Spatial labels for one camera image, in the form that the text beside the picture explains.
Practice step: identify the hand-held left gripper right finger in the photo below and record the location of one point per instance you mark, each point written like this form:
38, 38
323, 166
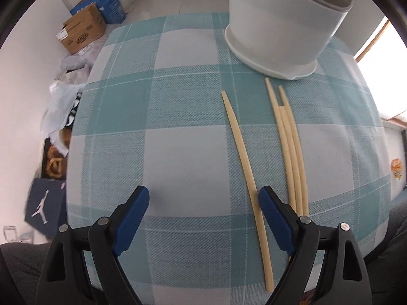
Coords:
276, 222

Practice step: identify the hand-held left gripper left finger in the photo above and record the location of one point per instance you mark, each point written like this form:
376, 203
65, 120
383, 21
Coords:
133, 219

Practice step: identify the white utensil holder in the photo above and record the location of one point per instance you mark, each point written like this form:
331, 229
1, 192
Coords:
279, 22

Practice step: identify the navy shopping bag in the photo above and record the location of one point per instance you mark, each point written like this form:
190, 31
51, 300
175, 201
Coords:
44, 206

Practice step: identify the brown shoe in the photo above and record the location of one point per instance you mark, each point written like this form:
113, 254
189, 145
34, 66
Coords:
63, 136
54, 165

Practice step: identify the teal plaid tablecloth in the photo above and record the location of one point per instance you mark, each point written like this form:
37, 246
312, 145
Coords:
159, 101

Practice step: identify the clear glass cup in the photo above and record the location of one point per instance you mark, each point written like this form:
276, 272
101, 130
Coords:
11, 233

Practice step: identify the black white shoes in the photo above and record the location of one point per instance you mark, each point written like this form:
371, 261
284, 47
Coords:
74, 108

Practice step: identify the person's grey pants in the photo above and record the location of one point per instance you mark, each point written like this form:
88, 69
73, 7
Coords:
19, 273

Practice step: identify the white translucent plastic bag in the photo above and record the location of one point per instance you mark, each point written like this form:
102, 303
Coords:
60, 111

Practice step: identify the orange sticker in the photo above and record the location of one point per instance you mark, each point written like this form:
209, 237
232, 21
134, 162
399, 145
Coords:
397, 168

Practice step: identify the grey mailing bag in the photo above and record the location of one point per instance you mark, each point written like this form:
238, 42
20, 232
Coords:
74, 63

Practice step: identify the brown cardboard box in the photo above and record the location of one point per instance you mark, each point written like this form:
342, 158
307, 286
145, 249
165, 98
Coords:
82, 28

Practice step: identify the blue cardboard box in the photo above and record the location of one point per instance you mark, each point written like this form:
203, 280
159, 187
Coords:
113, 9

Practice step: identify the wooden window frame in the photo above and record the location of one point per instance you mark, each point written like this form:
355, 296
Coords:
372, 39

